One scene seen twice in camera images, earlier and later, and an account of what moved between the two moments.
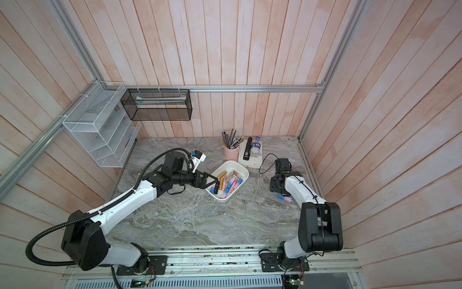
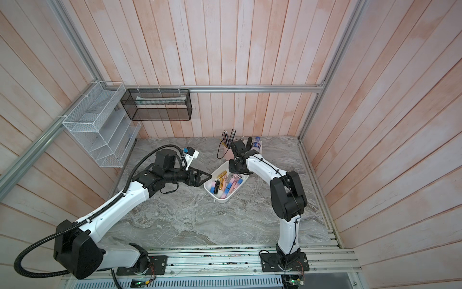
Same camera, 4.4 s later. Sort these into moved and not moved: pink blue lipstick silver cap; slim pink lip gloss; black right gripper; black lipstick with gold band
Moved: black right gripper
Not moved: black lipstick with gold band; pink blue lipstick silver cap; slim pink lip gloss
